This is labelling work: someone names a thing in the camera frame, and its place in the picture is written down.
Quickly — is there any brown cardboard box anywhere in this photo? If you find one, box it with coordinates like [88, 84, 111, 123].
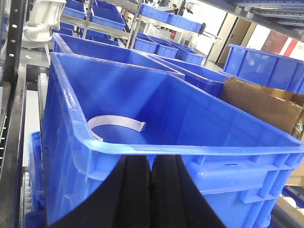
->
[220, 77, 304, 140]

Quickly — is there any blue bin far right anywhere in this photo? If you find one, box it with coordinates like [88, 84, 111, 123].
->
[223, 44, 304, 94]

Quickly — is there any white curved PVC pipe clamp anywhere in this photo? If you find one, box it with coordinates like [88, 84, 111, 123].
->
[87, 114, 146, 143]

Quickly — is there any black perforated shelf upright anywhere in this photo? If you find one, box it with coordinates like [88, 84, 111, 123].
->
[0, 0, 28, 228]

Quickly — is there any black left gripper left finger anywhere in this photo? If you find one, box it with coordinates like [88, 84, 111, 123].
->
[51, 155, 151, 228]

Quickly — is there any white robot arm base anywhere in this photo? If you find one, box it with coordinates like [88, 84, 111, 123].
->
[22, 0, 66, 48]

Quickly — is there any blue bin behind target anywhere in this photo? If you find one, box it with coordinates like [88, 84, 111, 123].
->
[53, 33, 185, 79]

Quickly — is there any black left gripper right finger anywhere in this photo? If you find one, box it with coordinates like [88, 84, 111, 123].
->
[150, 155, 225, 228]

